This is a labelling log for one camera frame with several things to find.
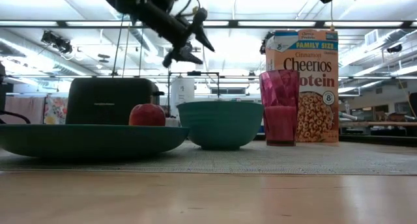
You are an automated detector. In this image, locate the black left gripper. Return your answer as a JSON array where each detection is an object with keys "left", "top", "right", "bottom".
[{"left": 136, "top": 1, "right": 216, "bottom": 69}]

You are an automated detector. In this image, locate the orange Cheerios cereal box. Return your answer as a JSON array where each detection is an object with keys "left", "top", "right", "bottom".
[{"left": 265, "top": 29, "right": 340, "bottom": 144}]

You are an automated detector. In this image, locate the red apple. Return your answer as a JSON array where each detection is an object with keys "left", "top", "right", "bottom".
[{"left": 128, "top": 103, "right": 167, "bottom": 127}]

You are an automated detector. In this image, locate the teal ceramic bowl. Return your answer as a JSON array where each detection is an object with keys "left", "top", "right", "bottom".
[{"left": 177, "top": 100, "right": 265, "bottom": 151}]

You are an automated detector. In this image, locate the pink faceted plastic tumbler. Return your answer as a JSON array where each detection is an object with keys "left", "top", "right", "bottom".
[{"left": 259, "top": 69, "right": 301, "bottom": 147}]

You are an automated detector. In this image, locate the teal ceramic plate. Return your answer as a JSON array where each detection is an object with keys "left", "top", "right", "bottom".
[{"left": 0, "top": 124, "right": 190, "bottom": 159}]

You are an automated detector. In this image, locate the white cylindrical container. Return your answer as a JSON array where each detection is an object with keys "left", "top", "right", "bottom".
[{"left": 169, "top": 76, "right": 195, "bottom": 119}]

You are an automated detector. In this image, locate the black hanging ceiling device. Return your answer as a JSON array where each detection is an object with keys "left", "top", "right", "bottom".
[{"left": 259, "top": 31, "right": 274, "bottom": 55}]

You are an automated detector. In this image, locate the black toaster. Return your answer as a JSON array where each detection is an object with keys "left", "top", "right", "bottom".
[{"left": 65, "top": 77, "right": 166, "bottom": 126}]

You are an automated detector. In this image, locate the wooden background table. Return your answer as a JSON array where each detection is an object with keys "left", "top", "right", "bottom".
[{"left": 338, "top": 120, "right": 417, "bottom": 137}]

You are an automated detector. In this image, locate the floral patterned cloth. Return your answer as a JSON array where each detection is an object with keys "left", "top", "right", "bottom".
[{"left": 44, "top": 96, "right": 69, "bottom": 125}]

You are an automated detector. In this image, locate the grey woven placemat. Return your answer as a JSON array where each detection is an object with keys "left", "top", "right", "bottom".
[{"left": 0, "top": 139, "right": 417, "bottom": 176}]

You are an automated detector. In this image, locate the pink hanging cloth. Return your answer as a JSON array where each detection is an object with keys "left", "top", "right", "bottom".
[{"left": 5, "top": 96, "right": 46, "bottom": 125}]

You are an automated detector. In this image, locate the thin black hanging cable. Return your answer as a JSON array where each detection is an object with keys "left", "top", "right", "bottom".
[{"left": 113, "top": 17, "right": 124, "bottom": 77}]

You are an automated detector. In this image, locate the black ceiling camera cluster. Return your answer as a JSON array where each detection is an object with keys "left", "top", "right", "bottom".
[{"left": 40, "top": 30, "right": 74, "bottom": 55}]

